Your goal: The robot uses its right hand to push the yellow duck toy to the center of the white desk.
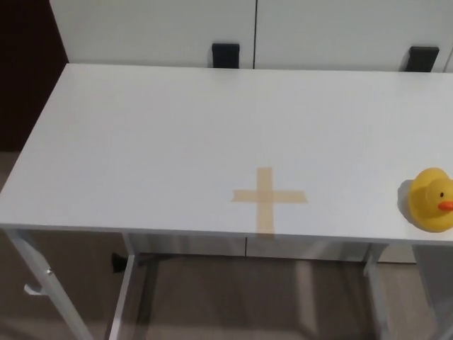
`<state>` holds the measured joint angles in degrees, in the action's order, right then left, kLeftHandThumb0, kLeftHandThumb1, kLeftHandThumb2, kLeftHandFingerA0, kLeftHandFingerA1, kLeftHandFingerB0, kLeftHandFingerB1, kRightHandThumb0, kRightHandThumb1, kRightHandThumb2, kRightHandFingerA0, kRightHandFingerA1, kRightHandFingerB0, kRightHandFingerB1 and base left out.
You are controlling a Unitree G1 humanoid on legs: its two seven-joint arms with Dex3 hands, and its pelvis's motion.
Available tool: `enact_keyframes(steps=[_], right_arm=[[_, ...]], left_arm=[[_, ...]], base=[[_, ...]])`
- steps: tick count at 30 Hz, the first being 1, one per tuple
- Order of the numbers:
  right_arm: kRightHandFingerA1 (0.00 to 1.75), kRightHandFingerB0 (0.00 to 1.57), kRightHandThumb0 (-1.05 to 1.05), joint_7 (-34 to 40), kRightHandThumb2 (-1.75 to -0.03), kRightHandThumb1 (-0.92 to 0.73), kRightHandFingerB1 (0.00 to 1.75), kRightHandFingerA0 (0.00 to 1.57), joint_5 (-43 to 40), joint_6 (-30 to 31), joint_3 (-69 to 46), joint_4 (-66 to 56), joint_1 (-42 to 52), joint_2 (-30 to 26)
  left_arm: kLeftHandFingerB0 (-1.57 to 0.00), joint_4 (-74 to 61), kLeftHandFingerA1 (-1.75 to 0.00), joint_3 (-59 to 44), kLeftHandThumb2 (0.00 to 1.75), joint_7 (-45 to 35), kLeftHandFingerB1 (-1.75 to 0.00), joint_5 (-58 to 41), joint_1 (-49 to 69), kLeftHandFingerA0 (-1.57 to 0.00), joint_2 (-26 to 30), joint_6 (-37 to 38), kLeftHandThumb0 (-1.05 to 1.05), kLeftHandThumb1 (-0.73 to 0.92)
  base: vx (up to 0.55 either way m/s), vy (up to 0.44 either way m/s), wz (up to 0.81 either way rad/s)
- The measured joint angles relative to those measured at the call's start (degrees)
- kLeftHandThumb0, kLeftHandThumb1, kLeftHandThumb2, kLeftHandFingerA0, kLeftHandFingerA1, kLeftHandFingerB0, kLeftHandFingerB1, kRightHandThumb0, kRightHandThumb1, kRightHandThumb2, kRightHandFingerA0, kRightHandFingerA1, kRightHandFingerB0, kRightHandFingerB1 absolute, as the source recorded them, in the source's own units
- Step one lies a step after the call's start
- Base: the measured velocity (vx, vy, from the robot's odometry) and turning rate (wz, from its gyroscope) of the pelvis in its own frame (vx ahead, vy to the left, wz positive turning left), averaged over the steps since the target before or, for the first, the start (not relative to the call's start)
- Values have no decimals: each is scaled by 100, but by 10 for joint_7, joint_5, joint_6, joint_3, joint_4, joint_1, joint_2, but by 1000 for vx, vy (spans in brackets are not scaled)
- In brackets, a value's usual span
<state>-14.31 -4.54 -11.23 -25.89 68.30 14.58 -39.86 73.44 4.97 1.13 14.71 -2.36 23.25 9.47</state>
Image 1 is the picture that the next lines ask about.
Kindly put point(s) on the yellow rubber duck toy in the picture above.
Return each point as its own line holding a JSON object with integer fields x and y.
{"x": 423, "y": 200}

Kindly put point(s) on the white metal desk leg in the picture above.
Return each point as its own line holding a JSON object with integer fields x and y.
{"x": 39, "y": 269}
{"x": 124, "y": 283}
{"x": 371, "y": 269}

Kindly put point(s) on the white desk leg hook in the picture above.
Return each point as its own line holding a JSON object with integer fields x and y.
{"x": 32, "y": 290}

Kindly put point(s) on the small black floor foot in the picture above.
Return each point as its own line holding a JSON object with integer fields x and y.
{"x": 117, "y": 263}

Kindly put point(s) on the black panel foot bracket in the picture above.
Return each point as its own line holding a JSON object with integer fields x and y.
{"x": 226, "y": 56}
{"x": 421, "y": 59}

